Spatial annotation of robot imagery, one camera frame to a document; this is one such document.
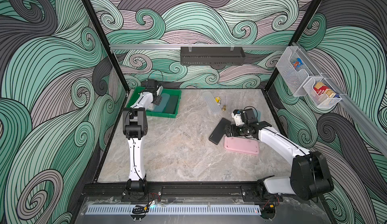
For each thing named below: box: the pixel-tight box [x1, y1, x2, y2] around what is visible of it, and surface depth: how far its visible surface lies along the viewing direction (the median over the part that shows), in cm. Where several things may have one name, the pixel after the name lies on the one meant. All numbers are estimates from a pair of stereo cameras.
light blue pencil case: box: [154, 92, 171, 113], surface depth 109 cm
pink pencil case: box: [223, 136, 260, 156], surface depth 89 cm
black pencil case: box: [208, 117, 232, 145], surface depth 96 cm
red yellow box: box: [313, 81, 337, 98], surface depth 67 cm
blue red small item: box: [292, 57, 304, 71], surface depth 85 cm
